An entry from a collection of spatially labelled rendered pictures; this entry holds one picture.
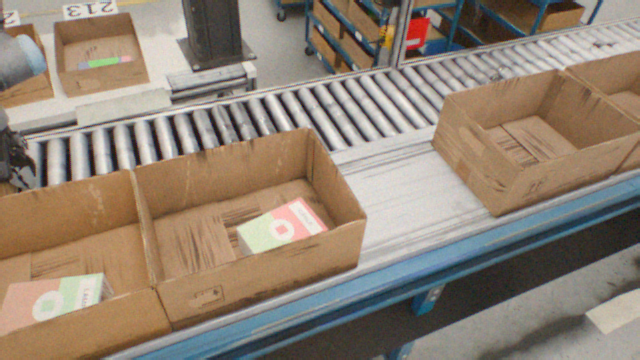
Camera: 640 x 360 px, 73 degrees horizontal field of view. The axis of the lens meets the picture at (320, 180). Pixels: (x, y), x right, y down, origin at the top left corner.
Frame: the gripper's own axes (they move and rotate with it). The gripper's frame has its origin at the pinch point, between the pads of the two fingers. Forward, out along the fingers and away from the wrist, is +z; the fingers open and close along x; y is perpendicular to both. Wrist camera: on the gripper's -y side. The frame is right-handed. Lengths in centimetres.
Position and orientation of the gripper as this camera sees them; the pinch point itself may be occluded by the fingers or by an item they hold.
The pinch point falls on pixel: (29, 188)
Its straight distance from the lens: 139.3
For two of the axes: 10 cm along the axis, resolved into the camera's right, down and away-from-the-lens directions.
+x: -9.2, 2.8, -2.8
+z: -0.3, 6.7, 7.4
